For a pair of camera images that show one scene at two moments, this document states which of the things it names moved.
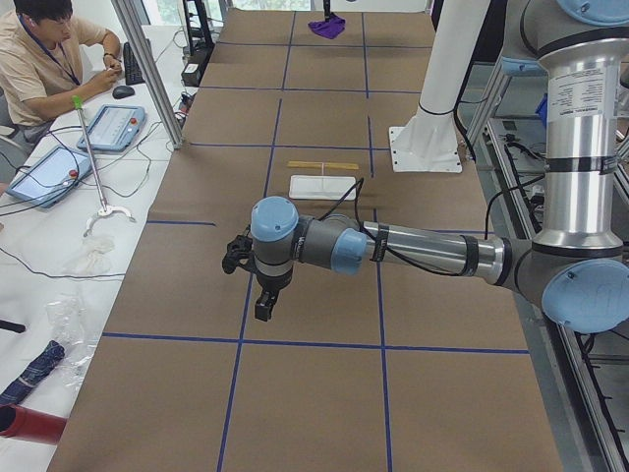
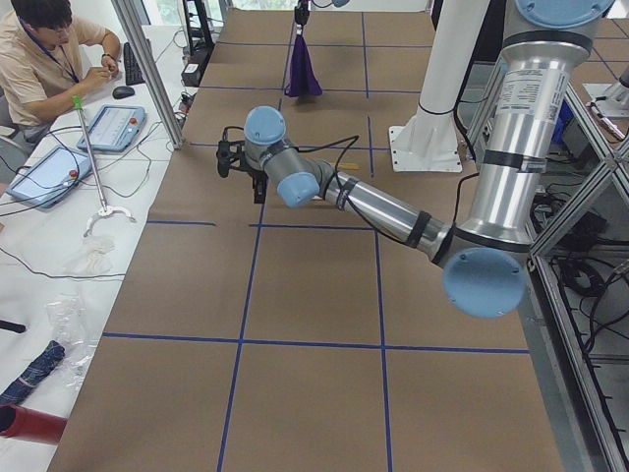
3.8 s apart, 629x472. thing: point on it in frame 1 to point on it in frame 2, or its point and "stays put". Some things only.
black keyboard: (133, 74) stays put
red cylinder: (28, 424) stays put
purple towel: (331, 29) to (304, 80)
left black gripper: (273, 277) to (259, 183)
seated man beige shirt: (44, 64) stays put
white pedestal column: (428, 140) stays put
